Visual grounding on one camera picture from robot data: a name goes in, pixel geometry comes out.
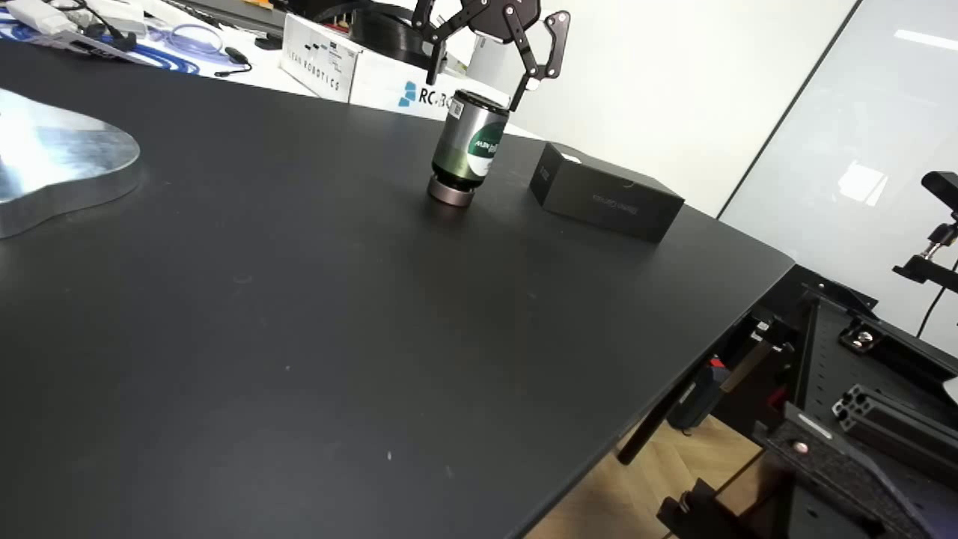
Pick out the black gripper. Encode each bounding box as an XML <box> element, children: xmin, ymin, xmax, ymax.
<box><xmin>410</xmin><ymin>0</ymin><xmax>575</xmax><ymax>113</ymax></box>

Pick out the green and silver can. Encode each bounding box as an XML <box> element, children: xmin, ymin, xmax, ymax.
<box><xmin>424</xmin><ymin>86</ymin><xmax>512</xmax><ymax>213</ymax></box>

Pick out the white box with blue logo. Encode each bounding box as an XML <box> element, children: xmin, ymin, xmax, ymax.
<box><xmin>347</xmin><ymin>47</ymin><xmax>530</xmax><ymax>134</ymax></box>

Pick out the white box with dark print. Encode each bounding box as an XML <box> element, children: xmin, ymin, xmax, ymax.
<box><xmin>278</xmin><ymin>8</ymin><xmax>364</xmax><ymax>105</ymax></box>

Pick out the black rectangular box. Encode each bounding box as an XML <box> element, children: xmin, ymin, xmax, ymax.
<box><xmin>525</xmin><ymin>140</ymin><xmax>689</xmax><ymax>244</ymax></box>

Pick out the black rounded object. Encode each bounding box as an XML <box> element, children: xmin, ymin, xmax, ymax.
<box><xmin>353</xmin><ymin>2</ymin><xmax>443</xmax><ymax>59</ymax></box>

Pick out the blue transparent plastic bag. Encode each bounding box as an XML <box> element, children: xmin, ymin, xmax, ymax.
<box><xmin>97</xmin><ymin>21</ymin><xmax>253</xmax><ymax>81</ymax></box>

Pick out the clear plastic sheet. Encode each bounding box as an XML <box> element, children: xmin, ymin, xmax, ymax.
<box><xmin>0</xmin><ymin>86</ymin><xmax>144</xmax><ymax>241</ymax></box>

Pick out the black aluminium extrusion bar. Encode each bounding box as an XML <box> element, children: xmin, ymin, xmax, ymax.
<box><xmin>829</xmin><ymin>381</ymin><xmax>958</xmax><ymax>473</ymax></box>

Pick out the black camera on stand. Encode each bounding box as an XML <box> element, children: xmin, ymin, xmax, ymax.
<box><xmin>892</xmin><ymin>166</ymin><xmax>958</xmax><ymax>346</ymax></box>

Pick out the black perforated rail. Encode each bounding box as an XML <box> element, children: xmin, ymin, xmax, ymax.
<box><xmin>766</xmin><ymin>280</ymin><xmax>958</xmax><ymax>539</ymax></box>

